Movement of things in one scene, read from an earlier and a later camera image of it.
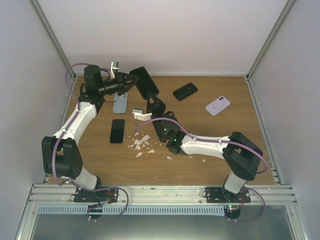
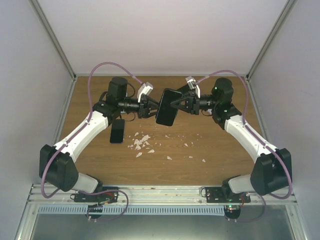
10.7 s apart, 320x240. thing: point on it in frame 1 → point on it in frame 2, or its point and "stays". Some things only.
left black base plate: (106, 195) stays
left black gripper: (124, 86) → (145, 107)
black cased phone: (145, 84) → (166, 113)
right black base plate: (219, 195) stays
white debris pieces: (140, 143) stays
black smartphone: (117, 133) stays
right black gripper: (157, 106) → (191, 104)
